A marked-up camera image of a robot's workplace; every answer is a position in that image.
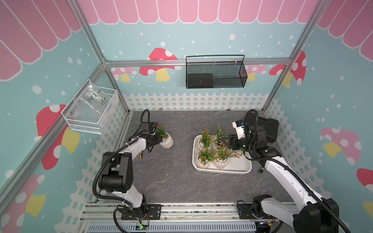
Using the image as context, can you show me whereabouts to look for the pot pink flowers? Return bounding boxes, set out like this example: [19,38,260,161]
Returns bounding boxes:
[213,123,230,149]

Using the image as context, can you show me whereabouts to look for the ribbed pot plant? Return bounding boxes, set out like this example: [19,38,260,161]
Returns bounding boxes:
[214,146,240,170]

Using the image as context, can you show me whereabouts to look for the white rectangular storage tray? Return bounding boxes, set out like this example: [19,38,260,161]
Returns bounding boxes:
[192,135,253,175]

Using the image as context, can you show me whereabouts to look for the ribbed pot orange flowers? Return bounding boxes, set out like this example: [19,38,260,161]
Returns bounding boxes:
[198,129,214,151]

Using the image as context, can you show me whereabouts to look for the twine pot orange flowers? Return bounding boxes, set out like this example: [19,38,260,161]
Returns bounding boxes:
[197,148,216,169]

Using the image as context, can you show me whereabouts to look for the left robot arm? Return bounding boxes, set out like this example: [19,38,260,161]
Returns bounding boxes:
[92,110,162,219]

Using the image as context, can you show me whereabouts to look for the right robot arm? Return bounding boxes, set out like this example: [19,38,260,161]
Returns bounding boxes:
[228,109,350,233]

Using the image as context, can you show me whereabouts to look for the black box in basket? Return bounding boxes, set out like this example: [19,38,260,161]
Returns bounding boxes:
[186,73,214,89]

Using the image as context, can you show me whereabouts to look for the black plastic tool case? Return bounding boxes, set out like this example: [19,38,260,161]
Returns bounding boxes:
[258,116,279,143]

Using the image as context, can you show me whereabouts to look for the plastic bag with writing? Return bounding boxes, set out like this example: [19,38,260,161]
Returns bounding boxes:
[72,81,111,123]

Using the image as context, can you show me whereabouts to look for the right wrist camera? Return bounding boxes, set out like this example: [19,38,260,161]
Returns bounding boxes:
[232,119,247,139]

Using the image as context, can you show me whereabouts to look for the clear wire wall basket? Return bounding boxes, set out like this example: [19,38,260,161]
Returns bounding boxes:
[61,80,119,135]

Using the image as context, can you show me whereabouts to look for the black wire mesh basket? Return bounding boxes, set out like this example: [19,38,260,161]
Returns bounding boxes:
[185,54,248,89]

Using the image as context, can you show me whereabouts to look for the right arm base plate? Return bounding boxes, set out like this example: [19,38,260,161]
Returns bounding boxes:
[236,202,274,220]

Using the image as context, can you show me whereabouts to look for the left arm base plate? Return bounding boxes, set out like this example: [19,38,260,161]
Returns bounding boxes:
[120,204,162,220]

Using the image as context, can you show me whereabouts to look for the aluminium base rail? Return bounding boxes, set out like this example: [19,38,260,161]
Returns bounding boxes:
[78,201,321,233]

